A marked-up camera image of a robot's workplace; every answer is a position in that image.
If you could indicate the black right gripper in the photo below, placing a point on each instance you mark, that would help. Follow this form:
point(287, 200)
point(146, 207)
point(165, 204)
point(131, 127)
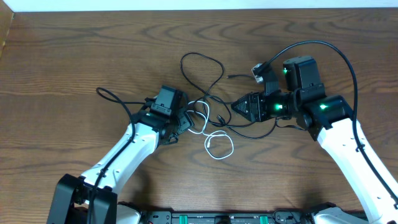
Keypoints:
point(254, 107)

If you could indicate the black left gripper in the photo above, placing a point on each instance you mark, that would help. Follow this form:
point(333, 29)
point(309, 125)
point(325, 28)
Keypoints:
point(181, 121)

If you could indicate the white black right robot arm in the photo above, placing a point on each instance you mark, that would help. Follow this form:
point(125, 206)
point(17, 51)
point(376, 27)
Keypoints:
point(330, 122)

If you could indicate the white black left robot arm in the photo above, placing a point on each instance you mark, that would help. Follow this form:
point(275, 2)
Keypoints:
point(92, 197)

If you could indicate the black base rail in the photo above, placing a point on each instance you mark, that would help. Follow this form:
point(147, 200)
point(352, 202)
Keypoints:
point(279, 216)

